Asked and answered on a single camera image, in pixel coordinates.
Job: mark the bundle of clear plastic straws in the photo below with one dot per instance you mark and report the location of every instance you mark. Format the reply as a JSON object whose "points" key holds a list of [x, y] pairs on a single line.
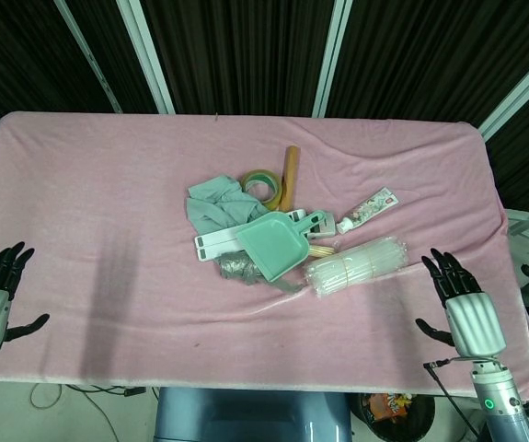
{"points": [[356, 267]]}

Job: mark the mint green plastic dustpan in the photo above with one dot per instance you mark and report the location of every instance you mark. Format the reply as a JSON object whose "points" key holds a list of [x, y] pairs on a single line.
{"points": [[275, 246]]}

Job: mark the white floral toothpaste tube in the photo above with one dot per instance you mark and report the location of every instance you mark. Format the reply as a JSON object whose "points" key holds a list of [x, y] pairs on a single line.
{"points": [[370, 209]]}

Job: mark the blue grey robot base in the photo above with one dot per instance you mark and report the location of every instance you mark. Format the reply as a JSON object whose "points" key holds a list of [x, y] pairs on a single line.
{"points": [[250, 414]]}

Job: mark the tan wooden stick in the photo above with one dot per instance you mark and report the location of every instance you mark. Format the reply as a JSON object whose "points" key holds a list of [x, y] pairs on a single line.
{"points": [[289, 177]]}

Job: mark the beige wooden skewers bundle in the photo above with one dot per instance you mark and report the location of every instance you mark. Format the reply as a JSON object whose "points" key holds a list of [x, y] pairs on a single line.
{"points": [[321, 251]]}

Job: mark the white flat plastic strip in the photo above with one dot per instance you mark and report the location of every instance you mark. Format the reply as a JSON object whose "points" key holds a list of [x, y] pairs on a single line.
{"points": [[227, 241]]}

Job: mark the black trash bin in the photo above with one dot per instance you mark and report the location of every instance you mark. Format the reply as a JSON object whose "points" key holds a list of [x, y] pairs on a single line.
{"points": [[395, 416]]}

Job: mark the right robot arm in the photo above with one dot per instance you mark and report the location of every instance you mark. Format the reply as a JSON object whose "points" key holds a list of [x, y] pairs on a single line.
{"points": [[498, 400]]}

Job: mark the light blue crumpled cloth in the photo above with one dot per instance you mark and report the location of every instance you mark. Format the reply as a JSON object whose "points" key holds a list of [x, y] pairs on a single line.
{"points": [[220, 207]]}

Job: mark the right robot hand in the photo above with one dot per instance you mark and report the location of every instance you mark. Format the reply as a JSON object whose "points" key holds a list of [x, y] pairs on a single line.
{"points": [[468, 317]]}

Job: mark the green clear tape roll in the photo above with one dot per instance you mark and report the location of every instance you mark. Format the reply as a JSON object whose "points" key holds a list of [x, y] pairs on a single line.
{"points": [[261, 186]]}

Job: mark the pink fleece table cloth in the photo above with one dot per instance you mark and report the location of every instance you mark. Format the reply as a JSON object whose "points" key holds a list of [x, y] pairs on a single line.
{"points": [[255, 248]]}

